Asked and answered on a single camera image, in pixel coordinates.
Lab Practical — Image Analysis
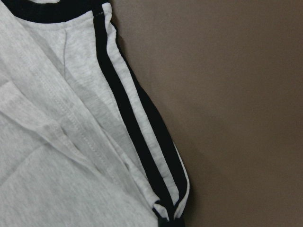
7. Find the grey cartoon print t-shirt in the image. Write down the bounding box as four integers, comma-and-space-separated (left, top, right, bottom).
0, 0, 189, 227

